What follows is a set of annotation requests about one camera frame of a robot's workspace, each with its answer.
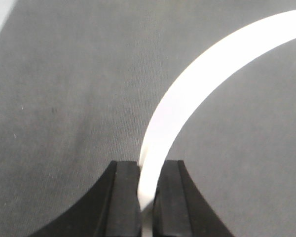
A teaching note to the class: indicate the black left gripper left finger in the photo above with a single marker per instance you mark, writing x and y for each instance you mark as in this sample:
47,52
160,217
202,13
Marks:
109,209

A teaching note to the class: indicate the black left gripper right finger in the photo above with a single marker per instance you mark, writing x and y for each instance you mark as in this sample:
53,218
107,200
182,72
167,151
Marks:
179,209

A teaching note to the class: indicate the white PVC pipe clamp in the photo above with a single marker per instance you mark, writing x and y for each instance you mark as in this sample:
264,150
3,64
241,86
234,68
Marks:
231,115

